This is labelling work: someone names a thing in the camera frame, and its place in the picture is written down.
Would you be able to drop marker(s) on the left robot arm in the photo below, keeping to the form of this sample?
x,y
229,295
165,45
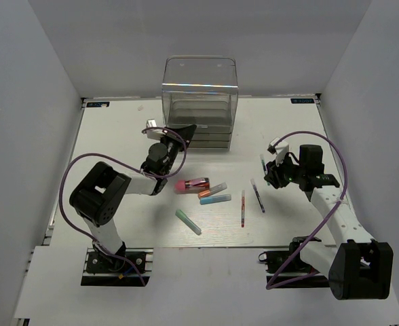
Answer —
x,y
101,191

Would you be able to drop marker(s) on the orange capped highlighter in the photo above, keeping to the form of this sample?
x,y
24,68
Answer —
x,y
212,190

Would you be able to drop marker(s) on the blue purple pen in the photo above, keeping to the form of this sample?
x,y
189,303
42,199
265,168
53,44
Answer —
x,y
257,194

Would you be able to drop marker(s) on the blue capped highlighter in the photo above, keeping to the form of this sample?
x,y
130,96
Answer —
x,y
215,199

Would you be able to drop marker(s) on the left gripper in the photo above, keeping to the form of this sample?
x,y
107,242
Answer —
x,y
187,132

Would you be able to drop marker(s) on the clear drawer organizer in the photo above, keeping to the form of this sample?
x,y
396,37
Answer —
x,y
201,90

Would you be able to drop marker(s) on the green capped highlighter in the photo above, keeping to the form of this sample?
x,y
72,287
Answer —
x,y
189,223

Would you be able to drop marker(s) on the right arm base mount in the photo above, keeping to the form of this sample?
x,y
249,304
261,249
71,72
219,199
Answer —
x,y
274,259

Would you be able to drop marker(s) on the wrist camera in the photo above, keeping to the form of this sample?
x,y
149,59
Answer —
x,y
279,149
152,131

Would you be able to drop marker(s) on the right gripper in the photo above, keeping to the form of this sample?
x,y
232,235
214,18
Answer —
x,y
274,172

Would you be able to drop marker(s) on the green pen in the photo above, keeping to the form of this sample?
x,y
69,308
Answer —
x,y
264,167

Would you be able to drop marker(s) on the red pen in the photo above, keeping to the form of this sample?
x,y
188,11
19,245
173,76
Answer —
x,y
243,200

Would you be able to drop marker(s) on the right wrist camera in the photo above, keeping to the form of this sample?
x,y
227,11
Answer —
x,y
279,149

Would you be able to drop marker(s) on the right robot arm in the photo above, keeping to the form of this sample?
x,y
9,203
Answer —
x,y
359,267

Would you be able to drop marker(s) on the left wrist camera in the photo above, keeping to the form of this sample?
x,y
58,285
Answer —
x,y
152,131

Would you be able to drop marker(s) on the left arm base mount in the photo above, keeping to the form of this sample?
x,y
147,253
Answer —
x,y
98,271

